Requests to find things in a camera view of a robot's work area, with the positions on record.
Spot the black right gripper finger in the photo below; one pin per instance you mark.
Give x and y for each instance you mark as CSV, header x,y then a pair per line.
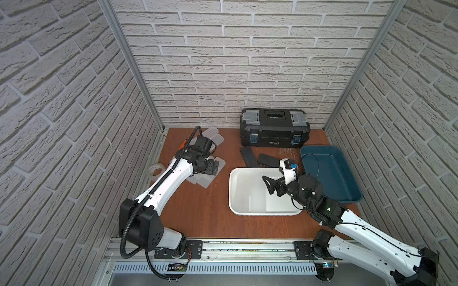
x,y
269,181
273,188

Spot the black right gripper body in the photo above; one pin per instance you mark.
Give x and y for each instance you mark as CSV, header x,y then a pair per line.
x,y
292,189

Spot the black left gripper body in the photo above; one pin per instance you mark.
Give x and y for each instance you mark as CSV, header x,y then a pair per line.
x,y
213,167

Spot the ribbed translucent pencil case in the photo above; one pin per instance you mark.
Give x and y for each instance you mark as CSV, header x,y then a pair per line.
x,y
258,197
210,132

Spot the translucent pencil case with pen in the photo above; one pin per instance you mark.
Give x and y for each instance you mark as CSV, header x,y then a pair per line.
x,y
242,193

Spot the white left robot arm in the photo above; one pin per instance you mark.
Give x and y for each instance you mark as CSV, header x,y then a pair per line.
x,y
140,225

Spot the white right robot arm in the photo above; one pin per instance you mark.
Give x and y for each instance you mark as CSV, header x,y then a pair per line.
x,y
354,240

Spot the flat black pencil case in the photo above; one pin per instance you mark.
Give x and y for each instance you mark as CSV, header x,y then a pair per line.
x,y
268,161

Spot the white plastic storage box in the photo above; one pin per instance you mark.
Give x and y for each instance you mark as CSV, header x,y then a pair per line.
x,y
275,206

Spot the smooth translucent pencil case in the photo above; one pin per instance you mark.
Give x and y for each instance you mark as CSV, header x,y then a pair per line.
x,y
217,139

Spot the long black pencil case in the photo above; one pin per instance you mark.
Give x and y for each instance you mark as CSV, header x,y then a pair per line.
x,y
249,157

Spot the teal plastic storage tray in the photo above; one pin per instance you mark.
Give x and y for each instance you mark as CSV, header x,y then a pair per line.
x,y
332,170

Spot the clear tape roll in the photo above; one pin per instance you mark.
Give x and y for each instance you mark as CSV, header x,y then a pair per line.
x,y
155,171

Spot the black plastic toolbox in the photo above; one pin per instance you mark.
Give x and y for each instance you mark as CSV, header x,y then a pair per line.
x,y
276,128

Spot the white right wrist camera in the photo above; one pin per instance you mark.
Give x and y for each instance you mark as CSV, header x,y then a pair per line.
x,y
289,170

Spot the orange handled screwdriver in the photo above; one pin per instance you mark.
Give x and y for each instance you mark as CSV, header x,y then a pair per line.
x,y
182,144

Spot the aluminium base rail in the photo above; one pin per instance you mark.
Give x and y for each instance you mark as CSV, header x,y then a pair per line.
x,y
213,256

